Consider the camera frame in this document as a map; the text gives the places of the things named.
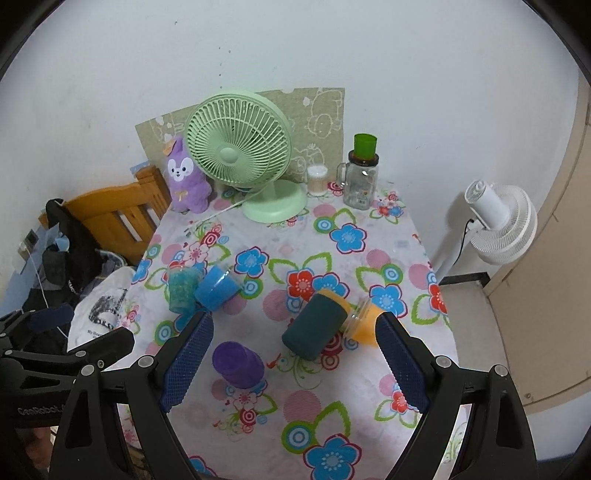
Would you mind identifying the black clothing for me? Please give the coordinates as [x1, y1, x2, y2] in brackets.
[18, 198, 105, 315]

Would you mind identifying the purple cup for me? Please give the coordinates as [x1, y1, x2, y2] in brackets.
[212, 342, 266, 389]

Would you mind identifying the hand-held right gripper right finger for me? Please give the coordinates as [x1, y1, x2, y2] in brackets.
[375, 313, 539, 480]

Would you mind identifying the floral tablecloth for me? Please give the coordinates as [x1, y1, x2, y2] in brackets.
[113, 182, 462, 480]

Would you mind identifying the black fan cable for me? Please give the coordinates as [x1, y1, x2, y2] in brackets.
[450, 217, 477, 269]

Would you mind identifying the green desk fan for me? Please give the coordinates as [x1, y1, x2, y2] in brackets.
[184, 91, 308, 224]

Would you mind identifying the wall socket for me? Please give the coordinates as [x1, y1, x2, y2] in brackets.
[18, 228, 40, 259]

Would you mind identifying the wooden chair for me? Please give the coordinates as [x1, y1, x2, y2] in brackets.
[62, 166, 172, 266]

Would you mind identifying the blue cup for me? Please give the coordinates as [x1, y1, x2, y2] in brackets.
[193, 265, 241, 312]

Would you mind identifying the teal patterned cup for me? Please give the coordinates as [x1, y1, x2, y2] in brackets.
[167, 265, 206, 315]

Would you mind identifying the printed cardboard panel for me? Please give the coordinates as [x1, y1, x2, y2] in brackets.
[135, 86, 346, 185]

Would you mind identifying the cotton swab container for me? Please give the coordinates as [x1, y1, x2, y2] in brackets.
[307, 165, 329, 198]

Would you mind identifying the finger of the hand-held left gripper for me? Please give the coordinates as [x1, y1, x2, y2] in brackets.
[0, 327, 136, 372]
[0, 303, 75, 345]

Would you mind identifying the purple plush toy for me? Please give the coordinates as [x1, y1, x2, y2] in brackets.
[165, 135, 213, 214]

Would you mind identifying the orange cup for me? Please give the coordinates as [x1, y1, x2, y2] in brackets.
[339, 298, 384, 348]

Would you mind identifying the white fan cable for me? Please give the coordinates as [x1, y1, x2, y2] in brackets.
[185, 194, 259, 234]

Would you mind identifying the white standing fan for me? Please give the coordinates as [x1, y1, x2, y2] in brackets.
[434, 180, 539, 282]

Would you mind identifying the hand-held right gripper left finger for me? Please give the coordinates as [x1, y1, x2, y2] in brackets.
[48, 310, 215, 480]

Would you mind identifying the green cup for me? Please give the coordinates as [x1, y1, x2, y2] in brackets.
[353, 133, 378, 160]

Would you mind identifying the beige door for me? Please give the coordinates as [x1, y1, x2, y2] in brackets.
[482, 74, 591, 462]

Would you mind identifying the glass jar mug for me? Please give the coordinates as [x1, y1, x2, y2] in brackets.
[337, 150, 380, 212]

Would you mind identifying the dark teal cup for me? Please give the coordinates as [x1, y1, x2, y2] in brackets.
[281, 291, 349, 361]

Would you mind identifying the white printed bag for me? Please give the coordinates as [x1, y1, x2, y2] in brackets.
[67, 268, 139, 356]

